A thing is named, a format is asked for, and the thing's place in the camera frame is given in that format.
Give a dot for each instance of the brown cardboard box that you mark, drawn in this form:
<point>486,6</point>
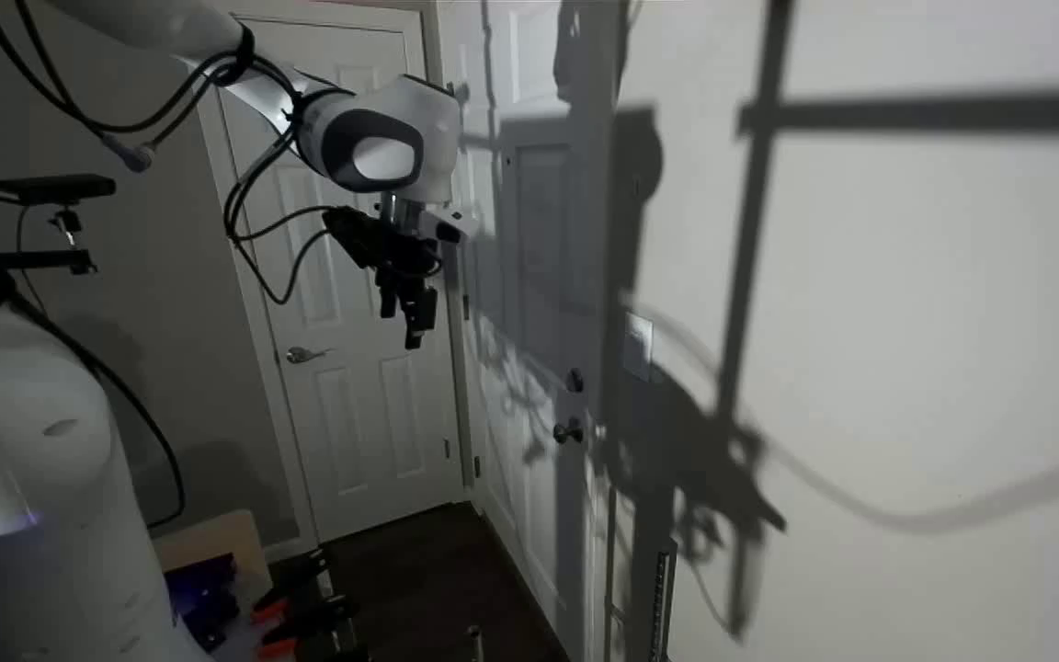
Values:
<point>217,538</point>

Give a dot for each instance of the dark round door knob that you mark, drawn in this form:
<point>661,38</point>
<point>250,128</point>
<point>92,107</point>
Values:
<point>568,432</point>

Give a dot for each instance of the orange object on floor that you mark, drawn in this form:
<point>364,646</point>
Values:
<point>270,625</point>

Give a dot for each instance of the dark door deadbolt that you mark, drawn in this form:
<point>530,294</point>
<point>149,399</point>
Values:
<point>573,380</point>

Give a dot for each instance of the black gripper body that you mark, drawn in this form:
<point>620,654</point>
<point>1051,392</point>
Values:
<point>411,258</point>

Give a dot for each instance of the black object on floor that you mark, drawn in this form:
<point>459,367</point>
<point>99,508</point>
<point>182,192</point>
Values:
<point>326,604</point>

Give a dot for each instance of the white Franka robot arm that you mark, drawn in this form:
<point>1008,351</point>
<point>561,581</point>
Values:
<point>14,491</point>

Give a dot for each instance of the blue object on floor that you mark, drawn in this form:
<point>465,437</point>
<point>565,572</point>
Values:
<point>204,606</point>

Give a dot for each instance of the white door frame trim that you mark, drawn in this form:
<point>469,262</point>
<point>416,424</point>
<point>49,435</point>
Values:
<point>601,242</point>

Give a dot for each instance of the black camera stand clamp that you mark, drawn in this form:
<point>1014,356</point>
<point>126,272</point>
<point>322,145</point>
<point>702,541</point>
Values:
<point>46,258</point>

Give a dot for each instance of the black camera on stand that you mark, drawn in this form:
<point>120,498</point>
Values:
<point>52,188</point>

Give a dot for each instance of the white panel door with knob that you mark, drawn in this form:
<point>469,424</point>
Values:
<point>514,367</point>

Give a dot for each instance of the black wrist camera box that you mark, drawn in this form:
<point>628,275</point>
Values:
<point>350,231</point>

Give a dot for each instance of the white panel door with lever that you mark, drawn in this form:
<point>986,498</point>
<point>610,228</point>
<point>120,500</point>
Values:
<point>358,407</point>

